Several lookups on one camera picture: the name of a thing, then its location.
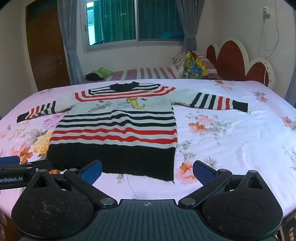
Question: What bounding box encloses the pink floral bed sheet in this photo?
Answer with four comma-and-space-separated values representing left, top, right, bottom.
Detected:
0, 79, 296, 223

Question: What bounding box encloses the striped knit sweater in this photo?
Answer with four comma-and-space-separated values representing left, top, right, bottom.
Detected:
17, 82, 249, 181

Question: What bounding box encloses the striped pillow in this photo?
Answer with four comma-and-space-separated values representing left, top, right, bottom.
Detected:
170, 51, 216, 78

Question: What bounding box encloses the colourful floral bag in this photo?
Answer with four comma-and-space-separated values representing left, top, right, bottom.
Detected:
181, 51, 209, 80

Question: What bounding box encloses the white cable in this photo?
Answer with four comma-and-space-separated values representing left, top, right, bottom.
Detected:
261, 14, 279, 85

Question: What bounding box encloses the wooden door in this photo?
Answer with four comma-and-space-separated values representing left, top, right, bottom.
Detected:
25, 2, 71, 92

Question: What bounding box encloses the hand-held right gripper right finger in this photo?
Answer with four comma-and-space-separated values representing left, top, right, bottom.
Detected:
178, 160, 266, 209

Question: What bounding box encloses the brown scalloped headboard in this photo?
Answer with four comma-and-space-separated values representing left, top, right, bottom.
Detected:
206, 38, 275, 90

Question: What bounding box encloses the sliding glass window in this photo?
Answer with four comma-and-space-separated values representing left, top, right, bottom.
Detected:
81, 0, 185, 52

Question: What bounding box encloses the green cloth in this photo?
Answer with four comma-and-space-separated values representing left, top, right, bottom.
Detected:
93, 67, 114, 78

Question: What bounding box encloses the grey curtain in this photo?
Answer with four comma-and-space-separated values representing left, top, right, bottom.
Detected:
57, 0, 84, 85
175, 0, 205, 54

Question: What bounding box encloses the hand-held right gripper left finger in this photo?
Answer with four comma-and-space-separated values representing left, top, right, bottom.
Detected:
28, 160, 118, 209

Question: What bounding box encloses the striped mattress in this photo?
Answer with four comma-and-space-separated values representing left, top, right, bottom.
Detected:
105, 67, 177, 81

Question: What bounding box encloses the black cloth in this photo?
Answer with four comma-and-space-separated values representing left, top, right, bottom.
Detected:
85, 73, 104, 81

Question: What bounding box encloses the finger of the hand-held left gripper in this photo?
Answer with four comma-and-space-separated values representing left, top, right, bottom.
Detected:
0, 156, 53, 173

